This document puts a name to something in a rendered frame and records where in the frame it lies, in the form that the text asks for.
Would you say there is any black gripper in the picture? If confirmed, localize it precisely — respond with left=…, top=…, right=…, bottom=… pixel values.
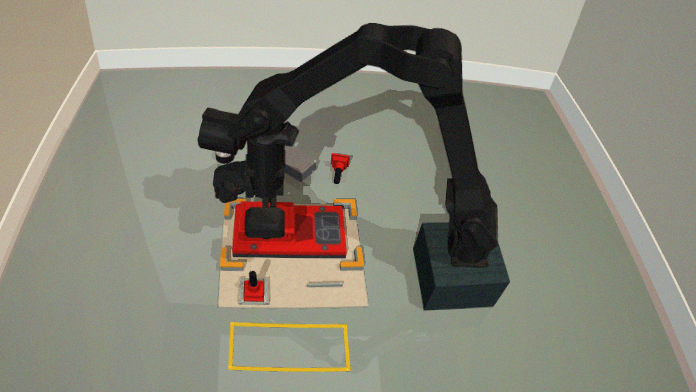
left=244, top=150, right=286, bottom=239

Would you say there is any black toy wheel with grey hub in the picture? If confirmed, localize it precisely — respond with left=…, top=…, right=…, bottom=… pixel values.
left=215, top=151, right=234, bottom=164

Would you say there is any yellow rectangular outline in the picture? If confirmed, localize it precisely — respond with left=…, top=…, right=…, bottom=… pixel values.
left=228, top=322, right=351, bottom=372

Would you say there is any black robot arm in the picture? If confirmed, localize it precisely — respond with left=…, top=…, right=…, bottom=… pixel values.
left=197, top=23, right=498, bottom=268

